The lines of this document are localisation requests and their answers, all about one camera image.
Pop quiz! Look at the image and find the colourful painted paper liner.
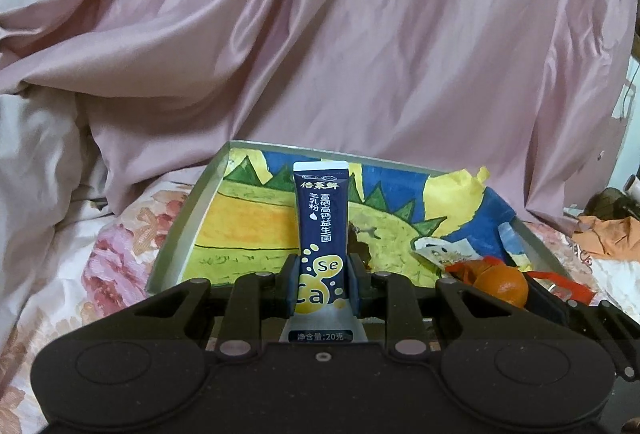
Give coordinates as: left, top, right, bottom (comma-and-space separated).
181, 146, 515, 287

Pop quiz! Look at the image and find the orange tangerine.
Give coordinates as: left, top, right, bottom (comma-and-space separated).
473, 264, 528, 308

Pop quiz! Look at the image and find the red orange tofu snack packet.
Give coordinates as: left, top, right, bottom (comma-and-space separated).
413, 237, 596, 304

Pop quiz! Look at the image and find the dark jerky snack packet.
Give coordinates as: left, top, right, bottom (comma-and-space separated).
347, 222, 378, 272

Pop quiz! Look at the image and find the floral bed sheet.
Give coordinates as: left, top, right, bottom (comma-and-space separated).
1, 168, 639, 433

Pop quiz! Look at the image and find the grey cardboard tray box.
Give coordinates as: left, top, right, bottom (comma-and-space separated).
146, 140, 566, 294

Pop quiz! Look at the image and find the pink satin curtain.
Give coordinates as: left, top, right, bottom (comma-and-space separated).
1, 0, 637, 222

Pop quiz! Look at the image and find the white pink duvet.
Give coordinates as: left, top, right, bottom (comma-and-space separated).
0, 0, 109, 345

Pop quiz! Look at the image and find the orange cloth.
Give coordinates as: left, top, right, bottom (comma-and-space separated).
572, 215, 640, 261

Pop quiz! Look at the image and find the navy milk powder stick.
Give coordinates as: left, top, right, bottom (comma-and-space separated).
281, 161, 367, 344

